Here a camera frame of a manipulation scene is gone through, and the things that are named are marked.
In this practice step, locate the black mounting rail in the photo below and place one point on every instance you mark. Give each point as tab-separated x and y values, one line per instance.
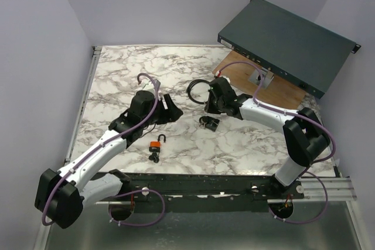
186	193

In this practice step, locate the orange padlock with keys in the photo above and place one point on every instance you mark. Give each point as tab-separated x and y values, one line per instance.
155	148

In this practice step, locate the dark teal network switch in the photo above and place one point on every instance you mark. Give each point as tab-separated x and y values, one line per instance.
306	54

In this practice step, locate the black padlock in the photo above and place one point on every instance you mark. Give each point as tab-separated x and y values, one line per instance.
209	123

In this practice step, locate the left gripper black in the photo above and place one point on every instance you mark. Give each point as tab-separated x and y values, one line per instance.
170	115

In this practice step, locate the wooden board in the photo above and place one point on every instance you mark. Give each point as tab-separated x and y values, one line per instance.
280	92

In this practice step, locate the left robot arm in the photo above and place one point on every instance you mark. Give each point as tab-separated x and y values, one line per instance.
62	195

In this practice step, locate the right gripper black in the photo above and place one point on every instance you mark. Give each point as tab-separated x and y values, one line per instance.
209	108

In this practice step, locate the small grey stand camera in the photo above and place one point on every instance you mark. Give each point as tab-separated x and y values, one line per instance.
264	75

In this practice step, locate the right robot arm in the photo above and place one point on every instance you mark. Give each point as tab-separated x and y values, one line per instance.
304	135

